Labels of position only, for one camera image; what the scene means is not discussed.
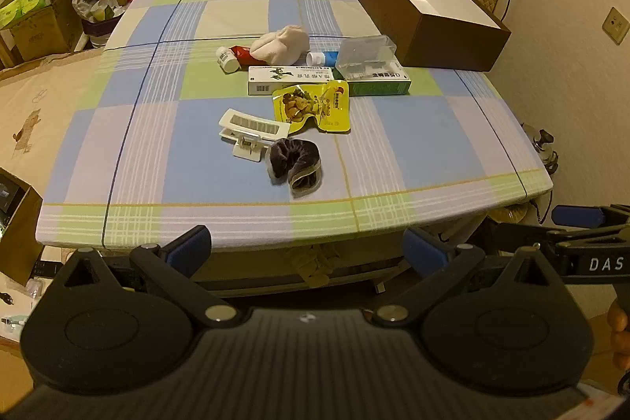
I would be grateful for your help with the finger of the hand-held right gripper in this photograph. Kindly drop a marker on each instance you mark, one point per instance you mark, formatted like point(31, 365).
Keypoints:
point(590, 238)
point(576, 216)

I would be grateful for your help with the white hair clip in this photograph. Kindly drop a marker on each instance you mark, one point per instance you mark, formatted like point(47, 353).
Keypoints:
point(246, 125)

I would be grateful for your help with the cream fluffy cloth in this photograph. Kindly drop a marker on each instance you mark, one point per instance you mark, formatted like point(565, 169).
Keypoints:
point(280, 43)

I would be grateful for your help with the waste bin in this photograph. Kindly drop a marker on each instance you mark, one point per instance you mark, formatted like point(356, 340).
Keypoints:
point(98, 31)

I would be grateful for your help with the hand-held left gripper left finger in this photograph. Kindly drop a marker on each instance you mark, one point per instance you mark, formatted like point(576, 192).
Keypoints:
point(189, 248)

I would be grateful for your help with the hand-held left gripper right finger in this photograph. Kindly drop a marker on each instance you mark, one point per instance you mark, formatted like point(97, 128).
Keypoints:
point(423, 248)

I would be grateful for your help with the dark brown scrunchie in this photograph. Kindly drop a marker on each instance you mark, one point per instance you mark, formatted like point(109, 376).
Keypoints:
point(295, 159)

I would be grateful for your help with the brown box with white inside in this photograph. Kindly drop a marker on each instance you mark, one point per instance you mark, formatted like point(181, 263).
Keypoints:
point(443, 41)

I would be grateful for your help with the clear plastic case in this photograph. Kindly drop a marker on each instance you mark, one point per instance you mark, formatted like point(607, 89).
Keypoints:
point(366, 56)

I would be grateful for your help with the large cardboard box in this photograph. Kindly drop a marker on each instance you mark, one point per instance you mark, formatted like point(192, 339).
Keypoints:
point(44, 29)

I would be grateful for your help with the blue white cream tube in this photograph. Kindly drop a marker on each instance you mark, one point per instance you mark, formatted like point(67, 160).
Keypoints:
point(322, 58)

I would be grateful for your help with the person's right hand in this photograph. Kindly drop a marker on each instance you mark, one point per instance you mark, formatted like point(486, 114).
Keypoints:
point(619, 331)

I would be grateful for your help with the yellow snack packet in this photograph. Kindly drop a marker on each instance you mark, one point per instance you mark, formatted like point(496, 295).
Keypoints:
point(305, 105)

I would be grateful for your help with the brown cardboard box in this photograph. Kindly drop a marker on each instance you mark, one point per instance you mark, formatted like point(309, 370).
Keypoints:
point(22, 233)

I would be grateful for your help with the small white pill bottle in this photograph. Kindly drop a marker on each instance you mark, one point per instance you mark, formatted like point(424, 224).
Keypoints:
point(227, 61)

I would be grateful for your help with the round appliance with black knob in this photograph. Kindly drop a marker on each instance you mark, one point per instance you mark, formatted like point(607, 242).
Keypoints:
point(541, 142)

